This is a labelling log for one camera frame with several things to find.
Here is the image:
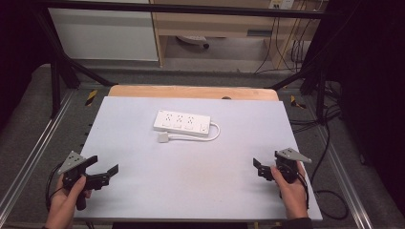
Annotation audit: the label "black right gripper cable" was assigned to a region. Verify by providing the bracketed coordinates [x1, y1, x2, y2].
[295, 171, 311, 211]

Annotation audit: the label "black metal frame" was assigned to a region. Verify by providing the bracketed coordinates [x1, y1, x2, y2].
[32, 0, 332, 120]

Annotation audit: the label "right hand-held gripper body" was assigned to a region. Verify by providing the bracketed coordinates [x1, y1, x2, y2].
[257, 147, 313, 185]

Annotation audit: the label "black curtain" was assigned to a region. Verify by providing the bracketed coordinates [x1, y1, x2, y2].
[0, 0, 53, 129]
[305, 0, 405, 218]

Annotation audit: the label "aluminium floor rail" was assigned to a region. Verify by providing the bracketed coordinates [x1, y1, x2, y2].
[312, 125, 374, 229]
[0, 90, 76, 221]

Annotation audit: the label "person's left hand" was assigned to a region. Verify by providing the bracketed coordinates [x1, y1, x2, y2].
[44, 175, 94, 229]

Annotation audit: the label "black hanging cables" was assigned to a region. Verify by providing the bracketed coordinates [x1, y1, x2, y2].
[253, 14, 308, 75]

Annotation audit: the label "white power strip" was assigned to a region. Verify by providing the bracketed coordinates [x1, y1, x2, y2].
[153, 109, 212, 138]

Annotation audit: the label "yellow black tape marker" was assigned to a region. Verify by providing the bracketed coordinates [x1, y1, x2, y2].
[289, 94, 307, 110]
[84, 89, 98, 107]

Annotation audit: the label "person's right hand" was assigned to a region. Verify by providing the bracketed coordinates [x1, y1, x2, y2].
[269, 160, 309, 220]

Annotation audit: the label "white wall socket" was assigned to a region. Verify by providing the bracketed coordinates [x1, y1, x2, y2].
[268, 0, 294, 10]

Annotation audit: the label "white chair base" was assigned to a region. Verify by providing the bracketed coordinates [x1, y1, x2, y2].
[176, 34, 211, 50]

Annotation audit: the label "black floor cable bundle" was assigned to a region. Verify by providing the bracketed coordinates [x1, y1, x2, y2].
[288, 80, 342, 135]

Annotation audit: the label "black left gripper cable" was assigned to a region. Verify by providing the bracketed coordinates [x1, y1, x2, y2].
[45, 161, 67, 213]

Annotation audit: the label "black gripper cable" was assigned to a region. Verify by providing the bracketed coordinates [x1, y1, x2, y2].
[295, 171, 311, 211]
[45, 161, 67, 213]

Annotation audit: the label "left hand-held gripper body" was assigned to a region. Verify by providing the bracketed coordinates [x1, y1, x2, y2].
[56, 150, 111, 212]

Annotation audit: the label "wooden table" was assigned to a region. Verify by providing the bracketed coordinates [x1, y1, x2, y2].
[107, 84, 281, 102]

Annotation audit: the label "white cabinet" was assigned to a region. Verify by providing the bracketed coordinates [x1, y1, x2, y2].
[47, 0, 160, 62]

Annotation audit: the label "white power strip cable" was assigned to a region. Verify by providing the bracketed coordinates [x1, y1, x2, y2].
[166, 121, 222, 142]

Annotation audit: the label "wooden desk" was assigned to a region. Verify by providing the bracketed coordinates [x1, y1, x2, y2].
[149, 0, 323, 70]

